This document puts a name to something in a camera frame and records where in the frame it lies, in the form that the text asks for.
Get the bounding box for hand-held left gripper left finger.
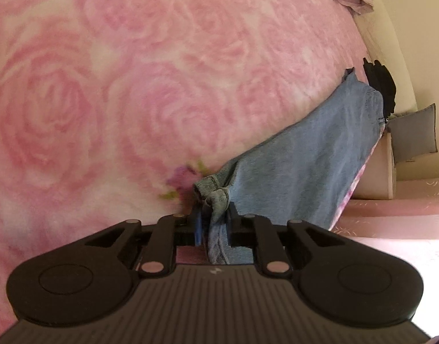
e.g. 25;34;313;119
85;210;203;278

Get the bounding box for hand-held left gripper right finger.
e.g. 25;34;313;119
225;202;349;278

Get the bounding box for blue denim jeans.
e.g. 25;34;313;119
193;67;385;265

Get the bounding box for white plastic bucket with lid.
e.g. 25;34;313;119
352;129;397;200

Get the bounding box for pink floral blanket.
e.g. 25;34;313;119
0;0;381;330

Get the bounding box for pink patterned curtain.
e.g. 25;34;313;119
331;175;439;244

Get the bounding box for grey-blue square cushion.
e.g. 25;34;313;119
386;103;438;163

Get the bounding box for black garment with white print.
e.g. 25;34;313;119
362;57;397;117

